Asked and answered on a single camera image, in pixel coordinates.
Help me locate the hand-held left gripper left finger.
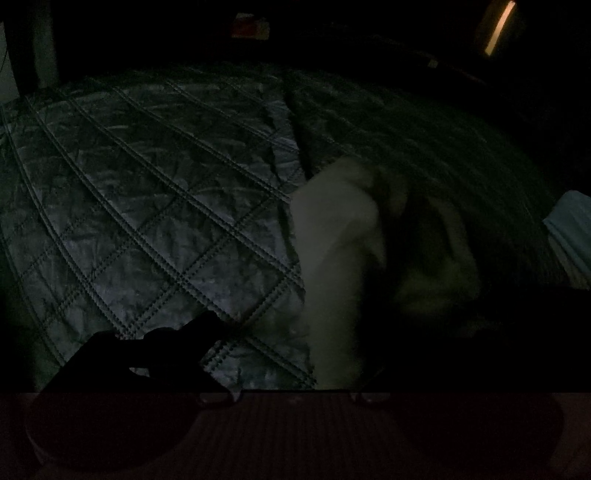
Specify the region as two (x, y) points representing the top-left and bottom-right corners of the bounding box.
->
(44, 311), (232, 393)

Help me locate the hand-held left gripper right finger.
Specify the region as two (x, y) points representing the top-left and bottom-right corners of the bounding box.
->
(358, 318), (555, 393)

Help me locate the beige garment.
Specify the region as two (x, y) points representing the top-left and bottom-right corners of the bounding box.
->
(290, 156), (483, 389)

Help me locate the grey quilted bedspread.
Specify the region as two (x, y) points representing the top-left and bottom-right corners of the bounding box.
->
(0, 65), (573, 393)

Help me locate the lit window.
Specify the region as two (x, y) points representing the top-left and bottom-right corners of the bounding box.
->
(481, 0), (518, 57)

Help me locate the dark bed post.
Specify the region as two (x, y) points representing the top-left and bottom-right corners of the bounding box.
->
(8, 0), (57, 95)

